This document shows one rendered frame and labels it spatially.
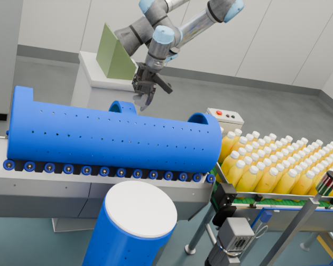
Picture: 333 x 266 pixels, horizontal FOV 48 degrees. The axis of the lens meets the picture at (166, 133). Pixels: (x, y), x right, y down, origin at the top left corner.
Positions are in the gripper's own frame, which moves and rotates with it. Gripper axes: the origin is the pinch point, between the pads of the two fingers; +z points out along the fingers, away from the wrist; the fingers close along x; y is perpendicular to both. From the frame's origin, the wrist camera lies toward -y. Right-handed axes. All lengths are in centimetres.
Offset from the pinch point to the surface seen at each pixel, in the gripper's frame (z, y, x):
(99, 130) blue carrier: 5.8, 18.9, 11.1
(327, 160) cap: 15, -116, 2
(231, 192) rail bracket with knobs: 23, -45, 23
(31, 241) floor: 124, 29, -28
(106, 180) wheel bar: 31.6, 9.8, 11.6
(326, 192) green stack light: 6, -78, 39
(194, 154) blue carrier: 11.0, -24.1, 13.8
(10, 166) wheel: 28, 49, 11
